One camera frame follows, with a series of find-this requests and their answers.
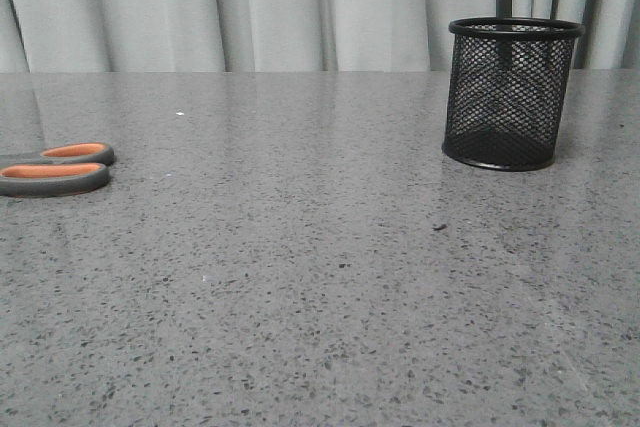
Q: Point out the black mesh pen bucket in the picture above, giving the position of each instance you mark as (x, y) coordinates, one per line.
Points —
(507, 86)

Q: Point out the light grey curtain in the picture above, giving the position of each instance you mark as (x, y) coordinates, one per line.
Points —
(282, 35)

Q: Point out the grey orange handled scissors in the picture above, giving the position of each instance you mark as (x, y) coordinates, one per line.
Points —
(65, 170)

